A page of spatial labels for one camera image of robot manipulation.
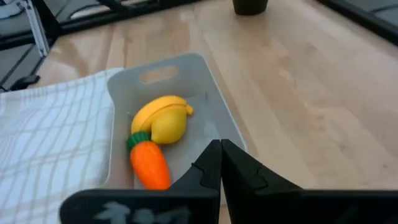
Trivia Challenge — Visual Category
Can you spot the orange toy carrot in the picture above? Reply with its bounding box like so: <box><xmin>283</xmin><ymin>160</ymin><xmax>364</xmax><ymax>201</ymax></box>
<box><xmin>126</xmin><ymin>130</ymin><xmax>172</xmax><ymax>191</ymax></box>

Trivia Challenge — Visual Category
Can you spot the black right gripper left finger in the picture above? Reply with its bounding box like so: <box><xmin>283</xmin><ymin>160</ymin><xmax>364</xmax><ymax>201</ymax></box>
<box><xmin>58</xmin><ymin>139</ymin><xmax>223</xmax><ymax>224</ymax></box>

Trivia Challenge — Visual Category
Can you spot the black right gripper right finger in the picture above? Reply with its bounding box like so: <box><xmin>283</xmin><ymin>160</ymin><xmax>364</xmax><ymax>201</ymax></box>
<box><xmin>221</xmin><ymin>138</ymin><xmax>398</xmax><ymax>224</ymax></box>

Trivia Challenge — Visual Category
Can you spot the white checked towel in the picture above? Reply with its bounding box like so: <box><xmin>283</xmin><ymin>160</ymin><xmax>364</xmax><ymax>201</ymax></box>
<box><xmin>0</xmin><ymin>67</ymin><xmax>125</xmax><ymax>224</ymax></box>

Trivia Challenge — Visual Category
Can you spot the small black edge clamp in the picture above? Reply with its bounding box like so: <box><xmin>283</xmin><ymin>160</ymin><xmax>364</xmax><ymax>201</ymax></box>
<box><xmin>8</xmin><ymin>74</ymin><xmax>41</xmax><ymax>92</ymax></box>

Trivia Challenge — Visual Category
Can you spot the green plant in black pot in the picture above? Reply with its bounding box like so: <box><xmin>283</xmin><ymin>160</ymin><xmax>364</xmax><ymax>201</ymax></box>
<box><xmin>231</xmin><ymin>0</ymin><xmax>269</xmax><ymax>16</ymax></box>

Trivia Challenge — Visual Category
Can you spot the silver frame bracket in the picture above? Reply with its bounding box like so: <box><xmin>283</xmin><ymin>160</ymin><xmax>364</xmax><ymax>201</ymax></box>
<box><xmin>24</xmin><ymin>0</ymin><xmax>50</xmax><ymax>57</ymax></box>

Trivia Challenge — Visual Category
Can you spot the yellow toy banana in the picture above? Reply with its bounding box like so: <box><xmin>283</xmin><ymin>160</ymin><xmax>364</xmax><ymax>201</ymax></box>
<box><xmin>130</xmin><ymin>95</ymin><xmax>194</xmax><ymax>135</ymax></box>

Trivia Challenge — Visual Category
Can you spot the grey plastic bin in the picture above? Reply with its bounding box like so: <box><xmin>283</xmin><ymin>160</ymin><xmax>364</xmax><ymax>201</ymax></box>
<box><xmin>104</xmin><ymin>52</ymin><xmax>248</xmax><ymax>191</ymax></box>

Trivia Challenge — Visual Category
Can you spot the yellow toy lemon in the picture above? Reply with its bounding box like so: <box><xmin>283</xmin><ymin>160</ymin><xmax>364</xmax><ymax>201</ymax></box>
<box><xmin>150</xmin><ymin>105</ymin><xmax>189</xmax><ymax>146</ymax></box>

